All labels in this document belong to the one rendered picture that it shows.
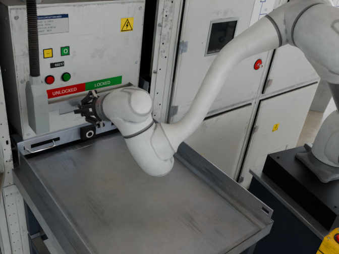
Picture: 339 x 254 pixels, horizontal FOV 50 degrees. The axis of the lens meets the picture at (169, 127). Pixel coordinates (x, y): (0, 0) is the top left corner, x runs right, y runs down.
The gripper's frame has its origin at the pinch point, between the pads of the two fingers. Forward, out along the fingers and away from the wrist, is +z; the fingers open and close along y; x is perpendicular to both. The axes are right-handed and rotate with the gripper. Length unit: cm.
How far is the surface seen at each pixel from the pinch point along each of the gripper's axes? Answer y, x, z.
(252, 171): 42, 63, -17
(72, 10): -32.8, 0.6, -10.7
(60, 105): -3.5, -6.6, 1.6
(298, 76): 11, 147, 8
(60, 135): 7.8, -5.9, 11.3
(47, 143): 9.4, -10.9, 12.3
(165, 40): -19.8, 37.9, -8.2
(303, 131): 73, 249, 79
